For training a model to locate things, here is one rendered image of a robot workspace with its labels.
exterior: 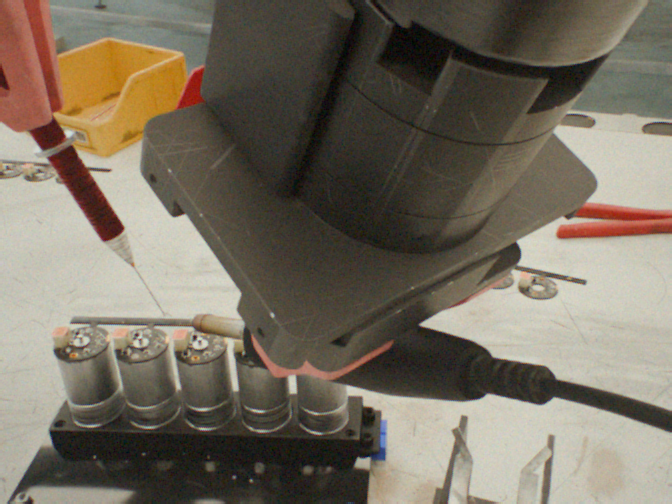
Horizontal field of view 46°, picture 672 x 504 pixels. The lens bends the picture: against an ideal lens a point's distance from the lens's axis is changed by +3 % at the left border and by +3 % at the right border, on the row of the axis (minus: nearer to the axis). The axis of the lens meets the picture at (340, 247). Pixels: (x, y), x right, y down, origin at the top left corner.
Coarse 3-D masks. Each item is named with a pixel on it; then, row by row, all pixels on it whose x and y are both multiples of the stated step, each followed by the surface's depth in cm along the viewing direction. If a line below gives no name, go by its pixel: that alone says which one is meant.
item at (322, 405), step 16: (304, 384) 36; (320, 384) 35; (336, 384) 36; (304, 400) 36; (320, 400) 36; (336, 400) 36; (304, 416) 37; (320, 416) 36; (336, 416) 37; (320, 432) 37
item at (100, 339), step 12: (72, 336) 37; (84, 336) 37; (96, 336) 37; (108, 336) 37; (60, 348) 37; (72, 348) 37; (84, 348) 36; (96, 348) 36; (72, 360) 36; (84, 360) 36
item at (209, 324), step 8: (200, 320) 32; (208, 320) 32; (216, 320) 31; (224, 320) 31; (232, 320) 30; (240, 320) 30; (200, 328) 32; (208, 328) 32; (216, 328) 31; (224, 328) 30; (232, 328) 30; (240, 328) 29; (224, 336) 31; (232, 336) 30; (240, 336) 29
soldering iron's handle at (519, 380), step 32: (256, 352) 27; (384, 352) 21; (416, 352) 20; (448, 352) 19; (480, 352) 19; (352, 384) 23; (384, 384) 21; (416, 384) 20; (448, 384) 19; (480, 384) 19; (512, 384) 18
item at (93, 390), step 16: (112, 352) 37; (64, 368) 36; (80, 368) 36; (96, 368) 36; (112, 368) 37; (64, 384) 37; (80, 384) 37; (96, 384) 37; (112, 384) 38; (80, 400) 37; (96, 400) 37; (112, 400) 38; (80, 416) 38; (96, 416) 38; (112, 416) 38
